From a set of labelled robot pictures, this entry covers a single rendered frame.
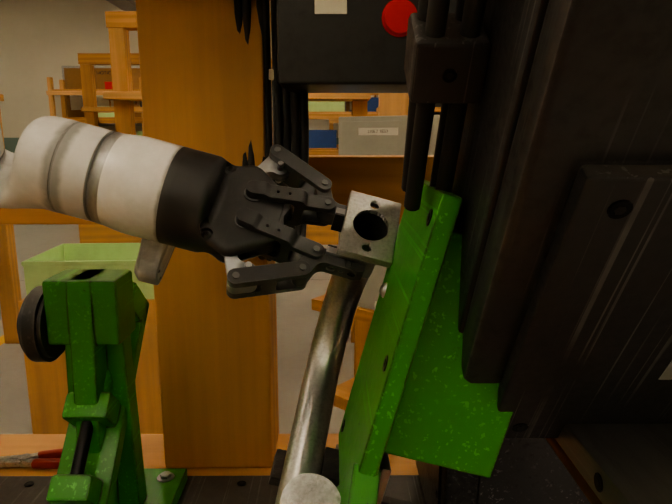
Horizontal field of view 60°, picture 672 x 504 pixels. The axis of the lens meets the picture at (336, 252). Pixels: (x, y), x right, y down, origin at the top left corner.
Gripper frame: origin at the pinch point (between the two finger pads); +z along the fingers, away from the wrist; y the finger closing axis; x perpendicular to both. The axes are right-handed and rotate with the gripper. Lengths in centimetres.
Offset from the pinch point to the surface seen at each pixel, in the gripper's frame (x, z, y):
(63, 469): 25.2, -20.4, -17.0
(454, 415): -4.4, 7.6, -13.0
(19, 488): 40, -28, -18
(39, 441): 53, -33, -11
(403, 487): 32.5, 14.7, -9.6
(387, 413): -5.1, 3.5, -14.1
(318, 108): 475, -31, 496
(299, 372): 274, 11, 91
